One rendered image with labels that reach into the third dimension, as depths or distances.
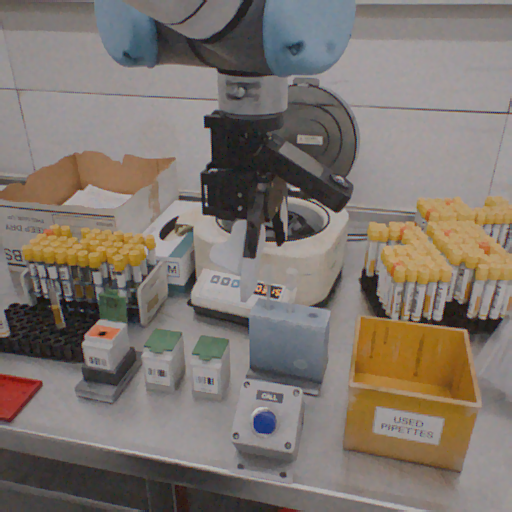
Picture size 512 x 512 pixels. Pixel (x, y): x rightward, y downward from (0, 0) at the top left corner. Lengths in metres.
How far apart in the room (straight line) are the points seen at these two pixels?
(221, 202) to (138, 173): 0.58
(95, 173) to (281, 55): 0.89
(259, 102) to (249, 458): 0.39
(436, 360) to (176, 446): 0.34
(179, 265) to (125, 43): 0.49
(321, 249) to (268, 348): 0.19
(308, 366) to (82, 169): 0.74
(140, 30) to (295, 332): 0.40
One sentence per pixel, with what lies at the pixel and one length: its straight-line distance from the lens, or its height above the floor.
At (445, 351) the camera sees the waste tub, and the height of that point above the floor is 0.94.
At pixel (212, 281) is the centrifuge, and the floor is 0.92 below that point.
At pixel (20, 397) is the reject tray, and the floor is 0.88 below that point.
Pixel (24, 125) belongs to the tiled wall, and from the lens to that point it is 1.35.
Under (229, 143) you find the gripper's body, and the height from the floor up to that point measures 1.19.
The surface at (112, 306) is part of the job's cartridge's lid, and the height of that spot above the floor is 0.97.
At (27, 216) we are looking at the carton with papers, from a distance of 0.97.
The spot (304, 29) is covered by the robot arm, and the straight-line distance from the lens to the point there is 0.34.
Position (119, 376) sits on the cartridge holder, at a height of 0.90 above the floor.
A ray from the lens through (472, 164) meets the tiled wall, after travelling 1.11.
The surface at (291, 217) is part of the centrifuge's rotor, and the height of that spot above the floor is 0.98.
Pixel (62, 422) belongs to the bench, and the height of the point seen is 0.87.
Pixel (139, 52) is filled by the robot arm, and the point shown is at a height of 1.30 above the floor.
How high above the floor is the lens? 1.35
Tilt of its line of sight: 28 degrees down
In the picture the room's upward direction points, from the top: straight up
